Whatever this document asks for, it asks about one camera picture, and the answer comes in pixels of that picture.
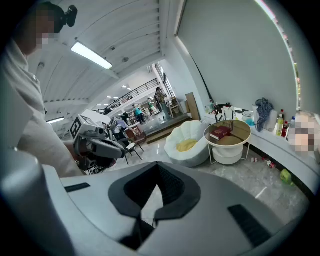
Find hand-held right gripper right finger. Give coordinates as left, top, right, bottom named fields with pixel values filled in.
left=139, top=161, right=304, bottom=256

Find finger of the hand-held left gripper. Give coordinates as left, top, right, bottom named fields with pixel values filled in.
left=86, top=137, right=126, bottom=160

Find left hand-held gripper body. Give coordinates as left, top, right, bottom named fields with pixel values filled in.
left=69, top=113, right=118, bottom=175

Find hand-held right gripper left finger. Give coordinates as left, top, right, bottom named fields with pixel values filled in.
left=42, top=161, right=161, bottom=256

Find fried-egg shaped floor cushion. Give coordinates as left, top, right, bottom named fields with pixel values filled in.
left=164, top=119, right=211, bottom=168

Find maroon passport booklet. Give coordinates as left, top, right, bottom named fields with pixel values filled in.
left=209, top=125, right=232, bottom=141

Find round glass wooden table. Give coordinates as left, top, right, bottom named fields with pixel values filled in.
left=203, top=119, right=252, bottom=166

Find black metal chair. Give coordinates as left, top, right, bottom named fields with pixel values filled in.
left=116, top=138, right=145, bottom=166

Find long ceiling light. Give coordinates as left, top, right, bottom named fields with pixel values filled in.
left=46, top=116, right=66, bottom=125
left=70, top=41, right=114, bottom=71

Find brown wooden stool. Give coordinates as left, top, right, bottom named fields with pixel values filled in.
left=124, top=128, right=148, bottom=146

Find wooden steps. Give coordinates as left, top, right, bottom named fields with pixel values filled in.
left=144, top=114, right=193, bottom=145

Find black balcony railing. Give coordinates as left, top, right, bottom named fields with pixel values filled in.
left=92, top=78, right=160, bottom=115

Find green floor bottle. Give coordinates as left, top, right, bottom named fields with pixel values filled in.
left=279, top=168, right=295, bottom=186

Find wooden board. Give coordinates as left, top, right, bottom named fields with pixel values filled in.
left=185, top=92, right=201, bottom=122

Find white paper bag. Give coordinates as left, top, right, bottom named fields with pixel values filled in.
left=221, top=106, right=237, bottom=122

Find person's head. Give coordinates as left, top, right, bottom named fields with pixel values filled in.
left=13, top=1, right=66, bottom=56

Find black bag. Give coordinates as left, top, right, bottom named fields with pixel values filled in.
left=214, top=102, right=232, bottom=116

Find white paper roll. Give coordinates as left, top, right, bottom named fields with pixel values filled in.
left=264, top=108, right=279, bottom=133

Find blue checked cloth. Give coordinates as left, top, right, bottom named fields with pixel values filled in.
left=254, top=97, right=274, bottom=133

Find white wall ledge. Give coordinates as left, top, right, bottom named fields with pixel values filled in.
left=204, top=109, right=320, bottom=195

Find black head-mounted camera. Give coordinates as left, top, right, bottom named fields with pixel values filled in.
left=59, top=4, right=79, bottom=28

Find black wall pipe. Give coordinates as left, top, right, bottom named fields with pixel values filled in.
left=191, top=53, right=214, bottom=101

